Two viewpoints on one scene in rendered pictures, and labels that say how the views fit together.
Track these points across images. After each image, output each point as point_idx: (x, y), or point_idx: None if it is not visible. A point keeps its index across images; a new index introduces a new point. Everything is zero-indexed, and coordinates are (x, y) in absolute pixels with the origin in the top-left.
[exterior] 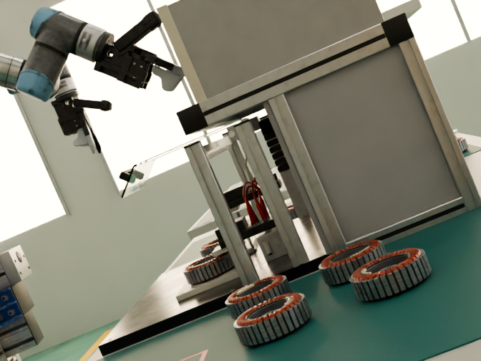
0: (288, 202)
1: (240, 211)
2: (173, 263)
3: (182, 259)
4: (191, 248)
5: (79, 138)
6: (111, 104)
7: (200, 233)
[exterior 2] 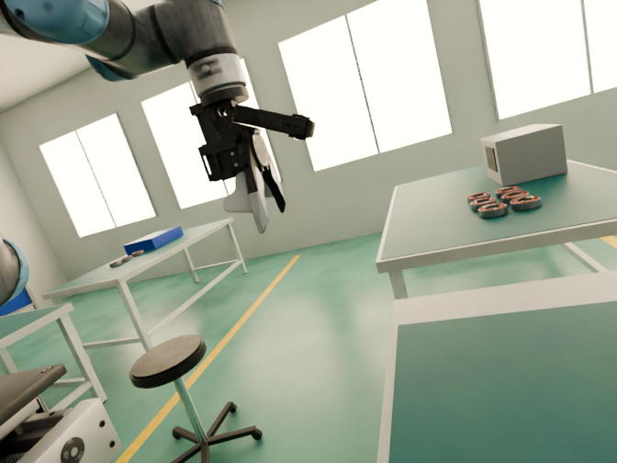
0: (555, 301)
1: (437, 254)
2: (385, 425)
3: (406, 434)
4: (406, 366)
5: (237, 196)
6: (312, 127)
7: (389, 267)
